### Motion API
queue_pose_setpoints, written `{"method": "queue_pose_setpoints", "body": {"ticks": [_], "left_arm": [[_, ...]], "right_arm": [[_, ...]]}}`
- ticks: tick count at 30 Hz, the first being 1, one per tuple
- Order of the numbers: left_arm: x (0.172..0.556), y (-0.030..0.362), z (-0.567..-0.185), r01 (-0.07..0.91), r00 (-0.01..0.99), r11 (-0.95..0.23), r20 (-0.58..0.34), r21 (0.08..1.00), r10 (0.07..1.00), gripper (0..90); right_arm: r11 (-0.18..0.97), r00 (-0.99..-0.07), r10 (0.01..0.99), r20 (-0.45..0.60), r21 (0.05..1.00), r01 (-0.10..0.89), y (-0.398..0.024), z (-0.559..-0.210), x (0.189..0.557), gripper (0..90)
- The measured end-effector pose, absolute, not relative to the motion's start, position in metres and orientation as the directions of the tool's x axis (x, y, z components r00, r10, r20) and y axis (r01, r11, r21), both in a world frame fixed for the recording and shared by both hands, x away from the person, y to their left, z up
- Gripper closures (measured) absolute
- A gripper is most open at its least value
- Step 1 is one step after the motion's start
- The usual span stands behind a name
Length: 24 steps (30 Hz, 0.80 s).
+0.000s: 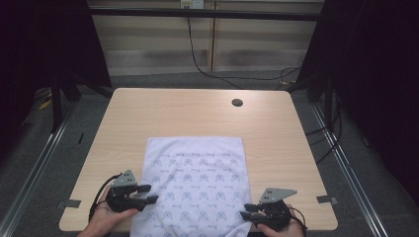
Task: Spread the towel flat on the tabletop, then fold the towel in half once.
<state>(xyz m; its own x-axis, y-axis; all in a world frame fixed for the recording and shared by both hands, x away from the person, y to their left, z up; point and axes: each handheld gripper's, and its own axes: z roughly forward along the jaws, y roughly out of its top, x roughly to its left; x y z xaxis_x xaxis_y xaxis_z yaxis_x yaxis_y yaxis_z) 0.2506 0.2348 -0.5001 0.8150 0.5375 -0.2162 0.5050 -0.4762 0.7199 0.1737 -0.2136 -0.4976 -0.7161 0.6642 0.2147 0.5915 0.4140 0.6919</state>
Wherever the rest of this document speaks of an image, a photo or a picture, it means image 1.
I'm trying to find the yellow floor object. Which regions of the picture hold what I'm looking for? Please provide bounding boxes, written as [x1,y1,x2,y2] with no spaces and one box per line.
[38,98,53,112]

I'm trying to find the person's right hand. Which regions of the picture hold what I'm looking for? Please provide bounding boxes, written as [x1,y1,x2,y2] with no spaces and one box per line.
[256,203,306,237]

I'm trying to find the white patterned towel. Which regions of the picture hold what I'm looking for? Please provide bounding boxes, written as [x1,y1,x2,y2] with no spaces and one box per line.
[129,135,254,237]

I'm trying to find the white wall socket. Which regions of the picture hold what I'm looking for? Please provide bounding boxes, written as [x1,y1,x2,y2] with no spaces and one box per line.
[179,0,206,10]

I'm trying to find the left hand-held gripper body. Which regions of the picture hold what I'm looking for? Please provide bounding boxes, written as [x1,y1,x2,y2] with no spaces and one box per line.
[105,169,148,213]

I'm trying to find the person's left hand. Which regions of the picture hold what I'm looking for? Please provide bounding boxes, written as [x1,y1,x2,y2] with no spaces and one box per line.
[86,189,140,237]

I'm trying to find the black curtain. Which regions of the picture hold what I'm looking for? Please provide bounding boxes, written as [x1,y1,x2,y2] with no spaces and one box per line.
[0,0,114,162]
[286,0,419,206]

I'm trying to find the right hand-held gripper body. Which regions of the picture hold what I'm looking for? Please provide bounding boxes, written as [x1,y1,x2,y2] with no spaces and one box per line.
[251,187,298,232]

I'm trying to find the black floor cables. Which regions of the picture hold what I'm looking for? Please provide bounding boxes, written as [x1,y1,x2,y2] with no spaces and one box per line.
[304,92,344,166]

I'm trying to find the grey tape strip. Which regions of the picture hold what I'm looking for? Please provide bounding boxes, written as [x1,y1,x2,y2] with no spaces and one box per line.
[54,198,82,209]
[316,195,340,205]

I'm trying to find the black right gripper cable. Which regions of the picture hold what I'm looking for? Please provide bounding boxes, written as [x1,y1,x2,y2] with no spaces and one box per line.
[289,206,308,237]

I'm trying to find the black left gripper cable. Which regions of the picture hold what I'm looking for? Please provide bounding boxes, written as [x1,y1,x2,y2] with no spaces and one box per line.
[88,175,123,223]

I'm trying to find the black metal stand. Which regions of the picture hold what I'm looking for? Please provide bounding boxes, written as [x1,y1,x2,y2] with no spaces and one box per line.
[323,74,334,130]
[49,74,64,133]

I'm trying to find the long black power cable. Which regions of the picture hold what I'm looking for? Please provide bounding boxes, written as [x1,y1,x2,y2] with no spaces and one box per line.
[185,8,301,91]

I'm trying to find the aluminium floor rail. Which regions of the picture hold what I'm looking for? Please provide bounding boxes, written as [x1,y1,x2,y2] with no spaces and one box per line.
[310,103,390,237]
[0,100,80,237]

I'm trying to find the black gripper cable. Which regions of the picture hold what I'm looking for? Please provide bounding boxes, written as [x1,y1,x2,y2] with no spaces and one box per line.
[88,175,123,223]
[289,206,308,237]

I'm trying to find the black horizontal frame bar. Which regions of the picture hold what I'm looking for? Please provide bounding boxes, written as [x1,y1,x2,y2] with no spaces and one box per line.
[88,7,322,23]

